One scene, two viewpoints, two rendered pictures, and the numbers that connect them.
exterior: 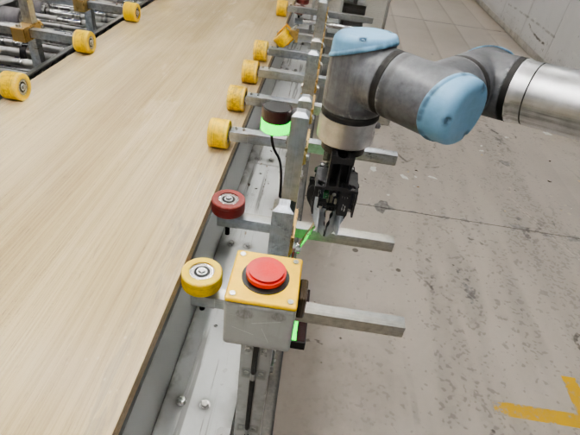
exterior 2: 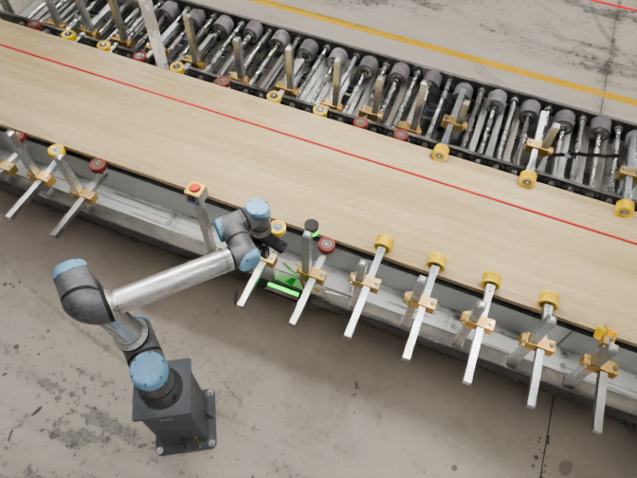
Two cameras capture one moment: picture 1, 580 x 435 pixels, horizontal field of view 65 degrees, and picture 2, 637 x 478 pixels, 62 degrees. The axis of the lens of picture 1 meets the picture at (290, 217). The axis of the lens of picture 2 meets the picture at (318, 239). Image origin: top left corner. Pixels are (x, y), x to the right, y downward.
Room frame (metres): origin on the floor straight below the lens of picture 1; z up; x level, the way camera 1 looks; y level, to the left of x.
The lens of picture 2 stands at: (1.26, -1.11, 3.01)
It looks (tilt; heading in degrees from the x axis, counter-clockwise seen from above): 57 degrees down; 109
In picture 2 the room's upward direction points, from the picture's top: 2 degrees clockwise
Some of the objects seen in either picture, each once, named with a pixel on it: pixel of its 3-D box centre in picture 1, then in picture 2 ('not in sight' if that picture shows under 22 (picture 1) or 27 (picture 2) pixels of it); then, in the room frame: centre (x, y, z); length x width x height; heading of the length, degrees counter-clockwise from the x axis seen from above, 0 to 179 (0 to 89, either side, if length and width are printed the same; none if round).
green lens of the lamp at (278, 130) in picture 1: (275, 123); not in sight; (0.83, 0.06, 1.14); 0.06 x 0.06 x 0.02
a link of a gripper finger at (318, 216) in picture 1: (318, 220); not in sight; (0.66, -0.05, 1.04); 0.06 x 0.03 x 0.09; 179
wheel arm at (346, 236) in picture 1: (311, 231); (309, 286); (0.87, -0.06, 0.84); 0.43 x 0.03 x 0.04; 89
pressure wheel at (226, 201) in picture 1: (228, 215); (326, 249); (0.87, 0.15, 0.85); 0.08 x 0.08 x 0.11
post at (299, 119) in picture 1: (287, 208); (306, 263); (0.83, 0.01, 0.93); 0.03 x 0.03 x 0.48; 89
